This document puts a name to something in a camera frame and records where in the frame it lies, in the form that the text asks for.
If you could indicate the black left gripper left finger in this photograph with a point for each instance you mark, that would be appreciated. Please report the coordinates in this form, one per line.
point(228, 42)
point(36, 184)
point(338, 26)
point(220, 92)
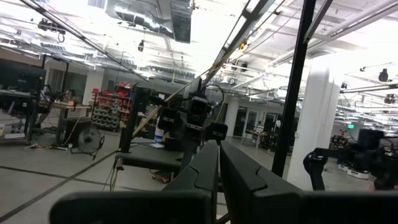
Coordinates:
point(192, 186)

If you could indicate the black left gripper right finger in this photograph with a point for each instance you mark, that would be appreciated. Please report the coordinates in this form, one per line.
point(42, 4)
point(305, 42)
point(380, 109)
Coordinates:
point(248, 193)

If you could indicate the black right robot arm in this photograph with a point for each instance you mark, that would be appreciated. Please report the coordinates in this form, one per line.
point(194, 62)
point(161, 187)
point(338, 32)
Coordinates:
point(192, 133)

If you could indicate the black equipment cart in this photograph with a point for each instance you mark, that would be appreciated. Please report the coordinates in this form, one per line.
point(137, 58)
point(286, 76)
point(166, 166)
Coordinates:
point(149, 157)

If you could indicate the white blue container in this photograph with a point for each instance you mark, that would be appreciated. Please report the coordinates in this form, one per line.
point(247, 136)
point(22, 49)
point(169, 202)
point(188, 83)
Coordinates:
point(159, 135)

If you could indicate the black curved stand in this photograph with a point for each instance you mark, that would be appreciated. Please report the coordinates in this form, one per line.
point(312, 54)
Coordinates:
point(314, 161)

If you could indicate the white building column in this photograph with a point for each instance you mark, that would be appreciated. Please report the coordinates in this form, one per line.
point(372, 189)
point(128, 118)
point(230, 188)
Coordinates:
point(314, 124)

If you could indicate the black floor fan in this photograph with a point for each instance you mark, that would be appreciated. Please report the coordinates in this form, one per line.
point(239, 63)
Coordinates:
point(90, 140)

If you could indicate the red parts bin shelf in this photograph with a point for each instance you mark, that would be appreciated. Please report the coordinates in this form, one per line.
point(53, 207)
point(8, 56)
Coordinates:
point(109, 105)

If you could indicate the green exit sign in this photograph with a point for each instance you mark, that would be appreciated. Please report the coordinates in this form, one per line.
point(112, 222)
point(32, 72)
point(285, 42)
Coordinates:
point(350, 126)

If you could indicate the black background machine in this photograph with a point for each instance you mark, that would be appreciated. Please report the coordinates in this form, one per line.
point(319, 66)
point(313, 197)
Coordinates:
point(377, 155)

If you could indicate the wooden workbench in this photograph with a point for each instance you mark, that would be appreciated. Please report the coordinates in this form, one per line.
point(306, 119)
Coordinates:
point(68, 106)

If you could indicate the black monitor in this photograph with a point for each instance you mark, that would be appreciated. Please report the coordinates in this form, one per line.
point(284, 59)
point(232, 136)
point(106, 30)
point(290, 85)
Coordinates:
point(21, 76)

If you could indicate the black metal rig frame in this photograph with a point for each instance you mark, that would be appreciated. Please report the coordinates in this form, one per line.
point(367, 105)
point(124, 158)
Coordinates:
point(293, 93)

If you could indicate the round wall clock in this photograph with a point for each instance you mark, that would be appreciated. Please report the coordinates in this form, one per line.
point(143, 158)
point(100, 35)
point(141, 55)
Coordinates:
point(231, 81)

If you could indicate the silver ceiling duct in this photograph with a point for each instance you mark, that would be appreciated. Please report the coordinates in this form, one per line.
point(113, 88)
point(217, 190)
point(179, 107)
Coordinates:
point(146, 18)

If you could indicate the black ceiling camera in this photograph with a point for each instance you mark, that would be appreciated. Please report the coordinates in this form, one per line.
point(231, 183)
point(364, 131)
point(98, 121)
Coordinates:
point(48, 25)

